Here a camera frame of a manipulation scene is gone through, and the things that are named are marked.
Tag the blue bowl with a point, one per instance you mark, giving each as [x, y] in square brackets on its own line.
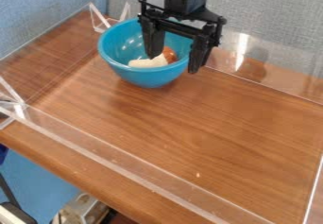
[122, 45]

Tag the white power strip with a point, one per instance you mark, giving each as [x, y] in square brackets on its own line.
[82, 210]

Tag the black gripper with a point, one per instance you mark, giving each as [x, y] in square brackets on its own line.
[186, 18]

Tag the black stand leg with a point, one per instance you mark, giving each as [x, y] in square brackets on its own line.
[11, 212]

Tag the clear acrylic tray walls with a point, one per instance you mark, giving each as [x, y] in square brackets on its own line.
[222, 148]

